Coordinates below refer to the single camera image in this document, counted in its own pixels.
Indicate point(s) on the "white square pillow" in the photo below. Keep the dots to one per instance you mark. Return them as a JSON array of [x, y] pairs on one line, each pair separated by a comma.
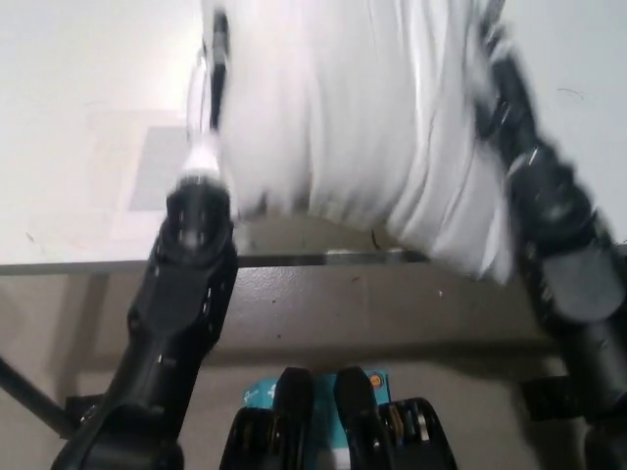
[[343, 122]]

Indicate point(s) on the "black slanted table leg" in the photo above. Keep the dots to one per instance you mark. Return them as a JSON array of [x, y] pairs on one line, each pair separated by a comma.
[[29, 396]]

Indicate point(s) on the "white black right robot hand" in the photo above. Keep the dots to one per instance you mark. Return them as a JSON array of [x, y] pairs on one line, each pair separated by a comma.
[[509, 108]]

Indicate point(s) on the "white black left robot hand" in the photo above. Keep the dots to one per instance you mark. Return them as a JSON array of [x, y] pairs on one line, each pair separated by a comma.
[[203, 147]]

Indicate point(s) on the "teal box on robot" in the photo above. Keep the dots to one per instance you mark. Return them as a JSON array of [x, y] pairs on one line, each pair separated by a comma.
[[323, 401]]

